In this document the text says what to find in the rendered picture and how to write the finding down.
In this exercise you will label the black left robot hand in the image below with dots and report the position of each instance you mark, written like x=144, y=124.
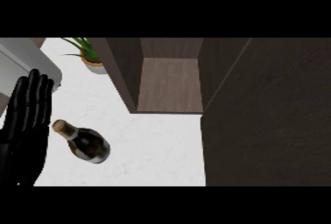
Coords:
x=24, y=122

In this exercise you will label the dark wine bottle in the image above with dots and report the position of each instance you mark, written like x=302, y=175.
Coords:
x=88, y=144

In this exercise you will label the brown wooden cabinet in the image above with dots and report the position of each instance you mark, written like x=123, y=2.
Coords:
x=168, y=84

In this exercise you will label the dark brown cabinet door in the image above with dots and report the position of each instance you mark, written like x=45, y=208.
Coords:
x=267, y=116

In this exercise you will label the pale grey appliance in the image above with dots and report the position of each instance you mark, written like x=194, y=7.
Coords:
x=26, y=61

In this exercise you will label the potted green plant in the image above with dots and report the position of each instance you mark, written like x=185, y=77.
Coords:
x=91, y=57

